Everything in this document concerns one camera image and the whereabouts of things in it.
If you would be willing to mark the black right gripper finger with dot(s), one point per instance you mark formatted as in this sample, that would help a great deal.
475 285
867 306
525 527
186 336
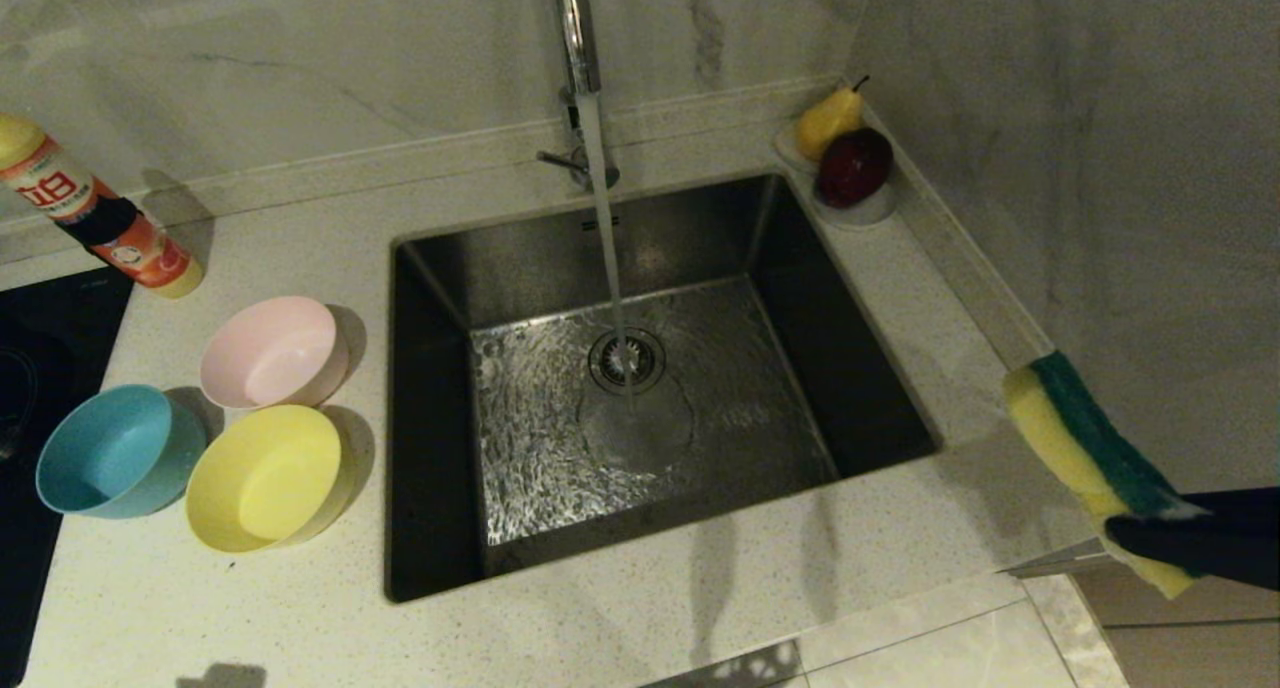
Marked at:
1220 548
1245 502

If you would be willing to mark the green and yellow sponge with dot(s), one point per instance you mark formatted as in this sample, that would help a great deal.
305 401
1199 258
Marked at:
1080 438

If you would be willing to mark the chrome faucet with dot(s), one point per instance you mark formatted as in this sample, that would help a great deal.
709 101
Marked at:
578 38

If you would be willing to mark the blue plastic bowl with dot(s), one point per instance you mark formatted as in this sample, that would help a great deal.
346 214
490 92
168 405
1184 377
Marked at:
108 458

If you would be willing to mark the orange yellow detergent bottle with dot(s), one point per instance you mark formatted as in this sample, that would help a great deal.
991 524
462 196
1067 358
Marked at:
70 193

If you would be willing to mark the stainless steel sink basin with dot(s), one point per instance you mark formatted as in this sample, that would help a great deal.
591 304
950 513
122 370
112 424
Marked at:
750 438

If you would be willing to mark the light wood cabinet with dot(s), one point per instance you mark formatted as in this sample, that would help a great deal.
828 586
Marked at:
1170 648

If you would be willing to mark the small white dish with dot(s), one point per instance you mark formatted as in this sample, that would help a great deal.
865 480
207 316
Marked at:
786 146
870 213

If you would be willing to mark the dark red apple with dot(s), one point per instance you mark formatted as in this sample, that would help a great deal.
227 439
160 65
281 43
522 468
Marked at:
853 166

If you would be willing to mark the yellow pear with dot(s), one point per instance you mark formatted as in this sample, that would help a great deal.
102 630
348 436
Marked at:
825 126

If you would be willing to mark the round metal drain strainer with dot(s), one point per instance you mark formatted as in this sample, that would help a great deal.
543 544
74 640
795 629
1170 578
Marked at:
647 360

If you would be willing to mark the yellow plastic bowl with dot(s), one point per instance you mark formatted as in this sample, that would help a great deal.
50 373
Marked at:
260 480

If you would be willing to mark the pink plastic bowl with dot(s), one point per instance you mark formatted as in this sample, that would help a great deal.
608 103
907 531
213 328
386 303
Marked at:
272 353

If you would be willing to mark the black glass cooktop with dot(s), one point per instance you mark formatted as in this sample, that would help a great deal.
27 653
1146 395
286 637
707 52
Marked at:
50 318

